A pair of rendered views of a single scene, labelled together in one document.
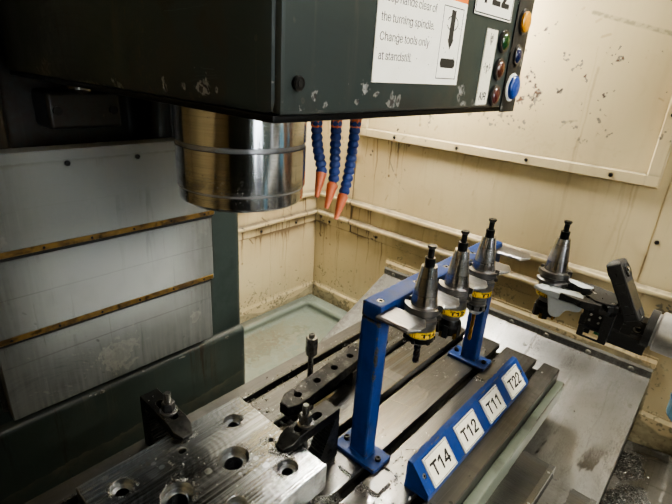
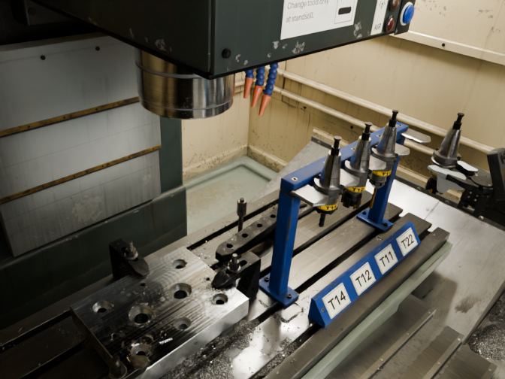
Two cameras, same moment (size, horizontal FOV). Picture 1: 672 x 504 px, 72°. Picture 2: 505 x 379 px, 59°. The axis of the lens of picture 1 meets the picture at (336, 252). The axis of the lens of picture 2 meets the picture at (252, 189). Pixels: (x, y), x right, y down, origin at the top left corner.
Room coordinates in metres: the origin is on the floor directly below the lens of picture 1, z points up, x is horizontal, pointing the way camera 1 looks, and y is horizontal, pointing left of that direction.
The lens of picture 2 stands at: (-0.13, -0.02, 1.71)
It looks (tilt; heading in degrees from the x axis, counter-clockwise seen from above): 33 degrees down; 2
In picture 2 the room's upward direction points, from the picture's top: 4 degrees clockwise
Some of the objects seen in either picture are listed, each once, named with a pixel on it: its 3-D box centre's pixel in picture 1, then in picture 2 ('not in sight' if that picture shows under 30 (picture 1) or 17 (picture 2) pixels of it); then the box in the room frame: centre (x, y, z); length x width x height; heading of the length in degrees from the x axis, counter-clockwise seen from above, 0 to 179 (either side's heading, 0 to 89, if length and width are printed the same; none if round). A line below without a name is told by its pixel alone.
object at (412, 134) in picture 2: (514, 253); (417, 137); (0.97, -0.40, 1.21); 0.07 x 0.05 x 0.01; 49
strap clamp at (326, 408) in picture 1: (307, 437); (235, 278); (0.63, 0.03, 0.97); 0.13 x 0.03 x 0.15; 139
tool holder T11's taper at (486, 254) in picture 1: (486, 252); (388, 137); (0.85, -0.29, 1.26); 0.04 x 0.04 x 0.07
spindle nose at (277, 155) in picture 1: (242, 149); (186, 66); (0.58, 0.13, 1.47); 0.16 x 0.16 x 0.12
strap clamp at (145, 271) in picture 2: (168, 425); (131, 265); (0.63, 0.28, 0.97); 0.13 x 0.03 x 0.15; 49
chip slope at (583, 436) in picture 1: (433, 389); (344, 244); (1.07, -0.30, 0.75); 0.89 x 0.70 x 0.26; 49
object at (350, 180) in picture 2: (439, 299); (343, 178); (0.72, -0.19, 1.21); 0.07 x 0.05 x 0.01; 49
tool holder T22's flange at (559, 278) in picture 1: (554, 275); (446, 158); (0.86, -0.45, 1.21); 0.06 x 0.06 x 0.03
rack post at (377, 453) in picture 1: (368, 389); (283, 244); (0.67, -0.07, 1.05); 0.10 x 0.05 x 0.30; 49
